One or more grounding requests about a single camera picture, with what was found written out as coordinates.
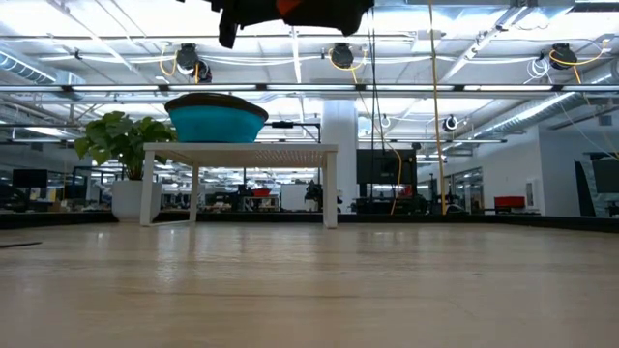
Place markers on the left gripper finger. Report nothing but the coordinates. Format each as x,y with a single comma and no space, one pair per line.
258,12

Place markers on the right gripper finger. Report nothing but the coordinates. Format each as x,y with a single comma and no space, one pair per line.
319,14

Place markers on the blue collapsible bowl grey rim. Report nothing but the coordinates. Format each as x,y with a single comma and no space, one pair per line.
217,123

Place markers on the white perforated shelf riser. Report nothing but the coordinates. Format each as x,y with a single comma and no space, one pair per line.
242,154

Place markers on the green potted plant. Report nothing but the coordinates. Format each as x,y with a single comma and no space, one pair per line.
121,140

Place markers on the distant red bowl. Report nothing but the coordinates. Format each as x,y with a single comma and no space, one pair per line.
261,192

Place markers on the distant small dark plant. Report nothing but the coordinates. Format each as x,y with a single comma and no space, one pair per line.
313,192

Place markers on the red box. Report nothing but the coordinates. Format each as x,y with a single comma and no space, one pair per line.
509,201

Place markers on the distant black desk monitor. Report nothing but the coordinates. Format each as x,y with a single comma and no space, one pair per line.
29,179

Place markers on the distant black rig frame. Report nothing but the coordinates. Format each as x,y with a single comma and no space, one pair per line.
290,124

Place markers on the black wall monitor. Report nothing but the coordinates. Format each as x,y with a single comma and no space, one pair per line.
387,166

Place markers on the black aluminium table frame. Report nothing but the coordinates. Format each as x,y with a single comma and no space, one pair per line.
48,220

